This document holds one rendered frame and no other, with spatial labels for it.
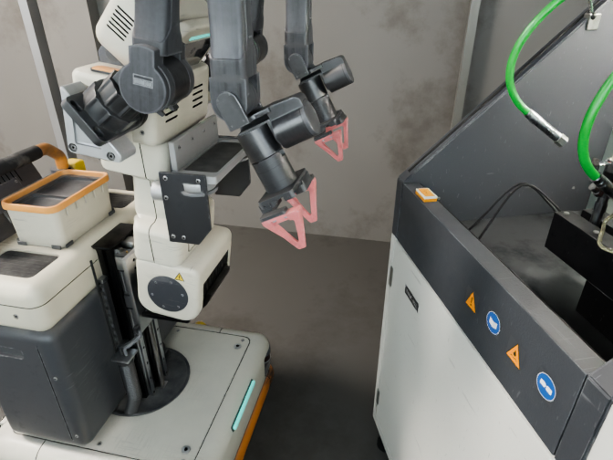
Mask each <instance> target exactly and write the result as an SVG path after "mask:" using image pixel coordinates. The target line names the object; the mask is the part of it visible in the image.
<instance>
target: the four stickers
mask: <svg viewBox="0 0 613 460"><path fill-rule="evenodd" d="M478 301H479V296H478V295H477V294H476V293H475V292H474V291H473V290H472V288H471V287H470V286H469V285H468V287H467V292H466V298H465V302H464V303H465V304H466V305H467V306H468V307H469V308H470V310H471V311H472V312H473V313H474V314H475V316H476V310H477V306H478ZM484 325H485V326H486V327H487V329H488V330H490V331H491V332H492V334H493V335H494V336H495V338H496V339H497V340H498V336H499V332H500V328H501V325H502V320H501V319H500V318H499V317H498V316H497V315H496V314H495V312H494V311H493V310H492V309H491V308H490V307H489V308H488V312H487V316H486V321H485V324H484ZM505 354H506V355H507V356H508V358H509V359H510V360H511V361H512V363H513V364H514V366H515V367H516V368H517V370H519V371H520V370H521V367H522V364H523V361H524V358H525V354H526V352H525V351H524V349H523V348H522V347H521V346H520V345H519V343H518V342H517V341H516V340H515V339H514V337H513V336H512V335H510V339H509V341H508V344H507V348H506V351H505ZM534 386H535V387H536V389H537V390H538V391H539V393H540V394H541V395H542V397H543V398H544V399H545V401H546V402H547V404H548V405H549V406H550V408H551V406H552V404H553V402H554V400H555V397H556V395H557V393H558V390H559V388H558V386H557V385H556V384H555V382H554V381H553V380H552V379H551V378H550V376H549V375H548V374H547V373H546V371H545V370H544V369H543V367H542V366H541V367H540V369H539V372H538V373H537V376H536V378H535V382H534Z"/></svg>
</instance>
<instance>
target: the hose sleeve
mask: <svg viewBox="0 0 613 460"><path fill-rule="evenodd" d="M525 117H526V118H527V119H528V120H530V121H531V123H533V124H534V125H535V126H536V127H537V128H538V129H539V130H541V131H542V132H543V133H544V134H545V135H546V136H548V137H549V138H550V139H552V140H553V141H558V140H559V139H560V138H561V136H562V134H561V133H560V132H559V131H558V130H556V129H555V128H554V127H553V126H552V125H550V124H549V123H548V122H547V121H546V120H544V119H543V118H542V117H541V116H540V115H539V114H537V113H536V112H535V111H533V110H532V109H530V111H529V112H528V113H527V114H526V115H525Z"/></svg>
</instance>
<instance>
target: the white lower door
mask: <svg viewBox="0 0 613 460"><path fill-rule="evenodd" d="M389 285H390V297H389V305H388V314H387V322H386V330H385V340H384V348H383V356H382V364H381V373H380V381H379V388H378V390H377V399H376V402H377V414H376V416H377V419H378V422H379V426H380V429H381V431H382V433H383V436H384V438H385V441H386V444H387V446H388V448H389V451H390V455H391V458H392V460H555V456H554V455H552V454H551V453H550V452H549V450H548V449H547V447H546V446H545V444H544V443H543V442H542V440H541V439H540V437H539V436H538V435H537V433H536V432H535V430H534V429H533V427H532V426H531V424H530V423H529V422H528V421H527V420H526V419H525V417H524V415H523V414H522V413H521V411H520V410H519V408H518V407H517V406H516V404H515V403H514V401H513V400H512V398H511V397H510V396H509V394H508V393H507V391H506V390H505V389H504V387H503V385H502V384H501V383H500V382H499V381H498V379H497V378H496V377H495V375H494V374H493V372H492V371H491V369H490V368H489V367H488V365H487V364H486V362H485V361H484V360H483V358H482V356H481V355H480V354H479V352H478V351H477V350H476V348H475V347H474V346H473V345H472V343H471V342H470V340H469V339H468V338H467V336H466V335H465V333H464V332H463V331H462V329H461V327H460V326H459V325H458V323H457V322H456V321H455V319H454V318H453V316H452V315H451V313H450V312H449V310H448V309H447V308H446V307H445V306H444V304H443V303H442V301H441V300H440V299H439V297H438V296H437V294H436V293H435V292H434V290H433V289H432V287H431V286H430V284H429V283H428V281H427V280H426V279H425V277H424V276H423V275H422V273H421V272H420V270H419V269H418V268H417V267H416V265H415V264H414V263H413V261H412V260H411V258H410V257H409V255H408V254H407V253H406V251H405V250H404V248H403V247H402V246H401V244H400V242H399V241H398V239H396V240H395V247H394V256H393V265H392V266H390V279H389Z"/></svg>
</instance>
